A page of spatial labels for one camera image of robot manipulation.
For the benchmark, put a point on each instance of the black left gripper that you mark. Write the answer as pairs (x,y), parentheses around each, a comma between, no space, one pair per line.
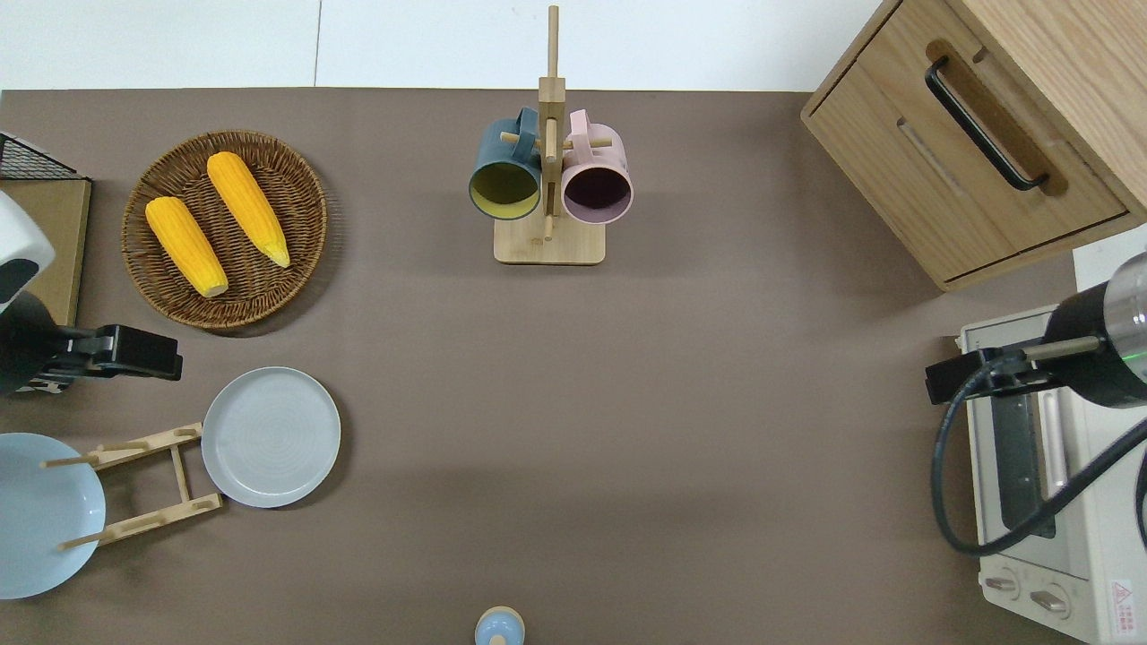
(134,353)

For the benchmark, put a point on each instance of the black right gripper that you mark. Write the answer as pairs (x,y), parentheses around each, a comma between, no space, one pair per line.
(963,376)

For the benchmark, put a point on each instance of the gray plate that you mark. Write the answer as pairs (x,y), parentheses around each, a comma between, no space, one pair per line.
(271,437)

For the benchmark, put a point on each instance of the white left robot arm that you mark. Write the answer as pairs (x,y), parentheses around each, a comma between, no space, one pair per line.
(18,251)

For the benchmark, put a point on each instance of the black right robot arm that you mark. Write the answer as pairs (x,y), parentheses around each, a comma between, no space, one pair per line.
(1093,358)

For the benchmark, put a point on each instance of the light blue plate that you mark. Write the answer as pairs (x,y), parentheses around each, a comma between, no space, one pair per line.
(40,528)

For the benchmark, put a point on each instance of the yellow corn cob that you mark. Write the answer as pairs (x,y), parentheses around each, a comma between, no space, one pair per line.
(246,204)
(184,244)

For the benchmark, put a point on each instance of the wooden dish rack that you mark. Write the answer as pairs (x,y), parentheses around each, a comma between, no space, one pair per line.
(181,473)

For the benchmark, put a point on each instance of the brown wicker basket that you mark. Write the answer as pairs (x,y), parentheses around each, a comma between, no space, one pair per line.
(260,296)

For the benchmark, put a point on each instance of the brown wooden board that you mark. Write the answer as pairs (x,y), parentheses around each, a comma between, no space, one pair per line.
(63,233)

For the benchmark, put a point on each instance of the white toaster oven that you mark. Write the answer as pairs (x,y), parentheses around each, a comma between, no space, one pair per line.
(1102,537)

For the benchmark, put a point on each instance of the wooden drawer cabinet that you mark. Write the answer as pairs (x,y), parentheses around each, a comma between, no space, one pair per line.
(896,152)

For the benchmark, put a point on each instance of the dark blue mug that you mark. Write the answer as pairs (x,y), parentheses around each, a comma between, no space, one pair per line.
(502,157)

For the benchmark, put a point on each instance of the pink mug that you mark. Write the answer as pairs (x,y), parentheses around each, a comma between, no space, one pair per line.
(602,157)

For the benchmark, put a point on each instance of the wooden mug rack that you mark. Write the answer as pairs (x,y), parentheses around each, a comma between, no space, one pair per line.
(548,246)

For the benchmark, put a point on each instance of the blue round wooden-rimmed object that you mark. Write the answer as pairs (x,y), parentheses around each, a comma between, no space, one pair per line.
(499,629)

